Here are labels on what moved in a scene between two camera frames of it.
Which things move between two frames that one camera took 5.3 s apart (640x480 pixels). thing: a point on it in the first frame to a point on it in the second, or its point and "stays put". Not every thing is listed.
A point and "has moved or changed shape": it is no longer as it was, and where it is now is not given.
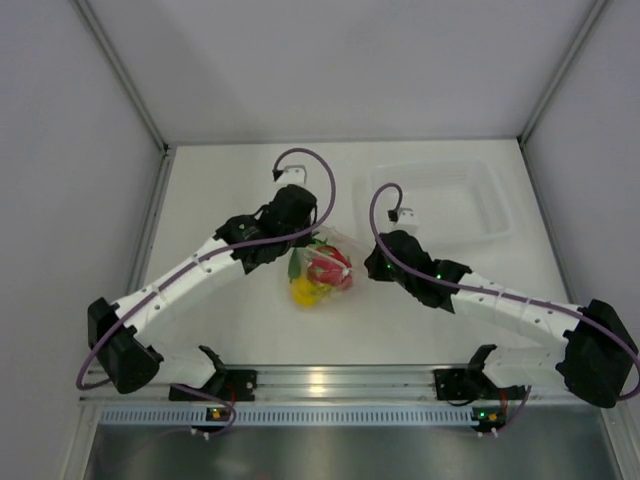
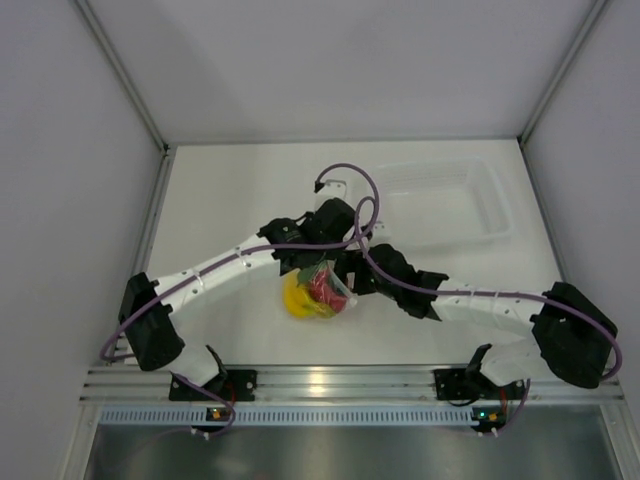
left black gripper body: [301, 241] to [310, 213]
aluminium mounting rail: [387, 383] stays put
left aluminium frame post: [132, 90] stays put
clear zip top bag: [322, 269] has moved or changed shape
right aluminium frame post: [597, 9] stays put
